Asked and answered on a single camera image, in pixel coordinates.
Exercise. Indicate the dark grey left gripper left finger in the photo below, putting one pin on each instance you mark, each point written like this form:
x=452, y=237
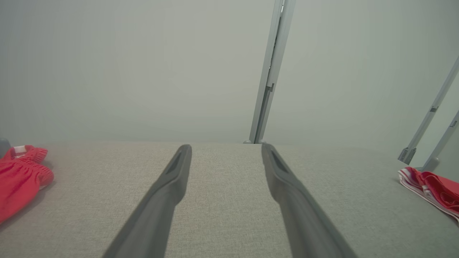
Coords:
x=154, y=222

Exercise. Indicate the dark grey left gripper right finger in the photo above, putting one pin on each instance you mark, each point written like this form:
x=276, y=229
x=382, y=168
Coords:
x=308, y=229

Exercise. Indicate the red Bulls basketball jersey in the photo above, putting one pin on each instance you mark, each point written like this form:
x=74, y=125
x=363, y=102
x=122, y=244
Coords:
x=437, y=186

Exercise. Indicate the red basketball shorts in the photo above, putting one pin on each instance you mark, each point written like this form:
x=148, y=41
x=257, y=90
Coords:
x=18, y=182

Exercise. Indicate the grey partition post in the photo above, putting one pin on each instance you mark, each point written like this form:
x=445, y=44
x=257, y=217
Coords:
x=276, y=53
x=443, y=143
x=428, y=114

